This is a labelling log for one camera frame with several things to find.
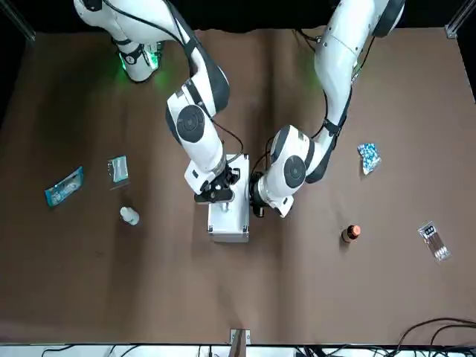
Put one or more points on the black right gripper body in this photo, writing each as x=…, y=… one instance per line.
x=228, y=176

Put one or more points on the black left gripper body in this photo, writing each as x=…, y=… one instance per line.
x=255, y=187

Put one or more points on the silver aluminium medicine case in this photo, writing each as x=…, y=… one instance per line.
x=228, y=227

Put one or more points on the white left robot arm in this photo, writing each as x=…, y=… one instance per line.
x=294, y=171

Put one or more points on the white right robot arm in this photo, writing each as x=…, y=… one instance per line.
x=193, y=122

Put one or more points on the small white plastic bottle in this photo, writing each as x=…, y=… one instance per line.
x=129, y=215

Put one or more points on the clear zip bag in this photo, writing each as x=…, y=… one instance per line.
x=119, y=171

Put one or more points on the brown bottle orange cap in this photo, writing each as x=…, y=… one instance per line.
x=350, y=233

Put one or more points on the blue white pill packet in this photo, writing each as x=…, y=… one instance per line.
x=370, y=158

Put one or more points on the blue snack packet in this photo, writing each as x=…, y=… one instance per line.
x=64, y=187

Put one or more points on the clear swab packet black label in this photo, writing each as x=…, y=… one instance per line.
x=434, y=241

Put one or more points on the aluminium corner strut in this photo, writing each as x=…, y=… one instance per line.
x=22, y=26
x=459, y=18

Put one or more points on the aluminium frame post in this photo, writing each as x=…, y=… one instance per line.
x=240, y=342

